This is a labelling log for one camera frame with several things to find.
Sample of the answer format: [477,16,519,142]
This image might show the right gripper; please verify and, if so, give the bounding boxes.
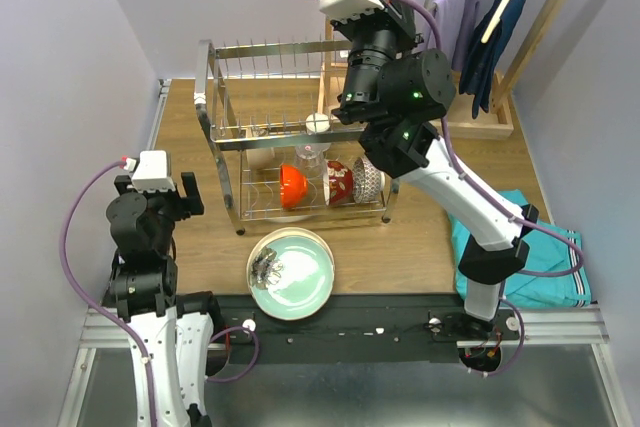
[329,0,424,120]

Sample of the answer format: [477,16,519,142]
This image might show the orange bowl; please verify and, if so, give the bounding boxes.
[279,164,308,209]

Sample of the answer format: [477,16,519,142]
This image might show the metal two-tier dish rack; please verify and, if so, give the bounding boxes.
[193,40,399,235]

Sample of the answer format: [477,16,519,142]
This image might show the teal flower plate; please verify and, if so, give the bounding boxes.
[246,236,335,321]

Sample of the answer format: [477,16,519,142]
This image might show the clear plastic cup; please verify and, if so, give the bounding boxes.
[293,143,329,180]

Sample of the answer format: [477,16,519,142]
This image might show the patterned small bowl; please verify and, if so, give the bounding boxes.
[352,156,386,204]

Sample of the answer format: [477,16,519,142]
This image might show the pale green plate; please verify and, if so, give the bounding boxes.
[258,226,335,264]

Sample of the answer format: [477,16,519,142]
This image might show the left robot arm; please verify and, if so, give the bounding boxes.
[106,172,223,426]

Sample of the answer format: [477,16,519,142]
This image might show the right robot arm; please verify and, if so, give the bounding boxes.
[319,0,538,339]

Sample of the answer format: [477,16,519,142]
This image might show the wooden clothes rack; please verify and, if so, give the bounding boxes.
[319,0,601,142]

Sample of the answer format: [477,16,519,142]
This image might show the lavender towel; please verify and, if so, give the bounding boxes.
[430,0,480,72]

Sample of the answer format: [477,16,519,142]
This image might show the navy blue garment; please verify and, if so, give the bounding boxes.
[459,0,526,119]

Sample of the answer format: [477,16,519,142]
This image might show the teal cloth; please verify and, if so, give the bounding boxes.
[448,190,593,310]

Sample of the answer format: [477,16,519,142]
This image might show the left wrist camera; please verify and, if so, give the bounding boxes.
[122,150,176,193]

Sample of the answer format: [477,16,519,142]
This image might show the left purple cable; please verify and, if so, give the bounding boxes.
[58,159,261,427]

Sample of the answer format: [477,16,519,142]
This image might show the purple cable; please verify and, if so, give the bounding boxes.
[58,159,261,427]
[302,0,586,378]

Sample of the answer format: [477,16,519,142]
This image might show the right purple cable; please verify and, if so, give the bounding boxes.
[302,0,586,378]

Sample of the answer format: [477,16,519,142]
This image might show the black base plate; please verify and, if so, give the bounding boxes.
[207,294,519,373]

